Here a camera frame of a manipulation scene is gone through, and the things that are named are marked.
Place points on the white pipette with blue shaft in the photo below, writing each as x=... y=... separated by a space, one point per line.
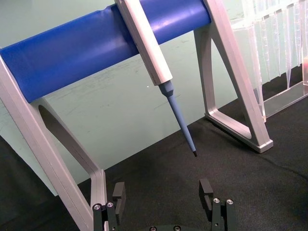
x=149 y=48

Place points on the black table cloth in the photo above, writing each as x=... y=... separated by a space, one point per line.
x=168 y=183

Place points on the clear acrylic tip rack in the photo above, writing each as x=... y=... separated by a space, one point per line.
x=284 y=96

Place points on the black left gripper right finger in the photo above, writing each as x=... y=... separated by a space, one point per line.
x=205 y=190

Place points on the clear pipette tip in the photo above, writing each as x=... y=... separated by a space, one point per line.
x=288 y=60
x=278 y=48

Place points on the grey stand with blue bar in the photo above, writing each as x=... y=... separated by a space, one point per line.
x=72 y=53

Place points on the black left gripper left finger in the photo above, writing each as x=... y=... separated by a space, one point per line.
x=119 y=192

